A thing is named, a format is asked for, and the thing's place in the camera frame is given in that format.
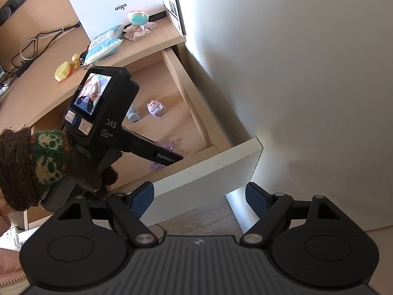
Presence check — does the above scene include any purple bunny figurine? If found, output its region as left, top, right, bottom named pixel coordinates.
left=147, top=100, right=165, bottom=118

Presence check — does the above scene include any gloved left hand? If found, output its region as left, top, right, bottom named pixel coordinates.
left=1, top=127, right=102, bottom=211

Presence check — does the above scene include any small yellow green figure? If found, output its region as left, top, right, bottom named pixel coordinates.
left=71, top=54, right=81, bottom=69

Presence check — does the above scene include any yellow toy block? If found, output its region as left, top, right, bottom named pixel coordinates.
left=54, top=61, right=73, bottom=82

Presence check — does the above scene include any white wooden drawer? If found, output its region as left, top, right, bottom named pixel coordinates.
left=23, top=47, right=264, bottom=231

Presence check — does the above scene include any blue wet wipes pack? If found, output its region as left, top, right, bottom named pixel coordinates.
left=83, top=24, right=125, bottom=67

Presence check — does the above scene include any pink frilly cloth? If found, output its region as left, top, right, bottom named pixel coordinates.
left=123, top=21, right=156, bottom=41

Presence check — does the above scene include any pink teal plush toy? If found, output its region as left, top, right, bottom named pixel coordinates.
left=127, top=11, right=149, bottom=26

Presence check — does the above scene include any white cable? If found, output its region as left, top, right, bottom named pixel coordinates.
left=19, top=25, right=81, bottom=61

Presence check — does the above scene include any black cable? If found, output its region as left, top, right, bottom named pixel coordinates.
left=0, top=21, right=82, bottom=97

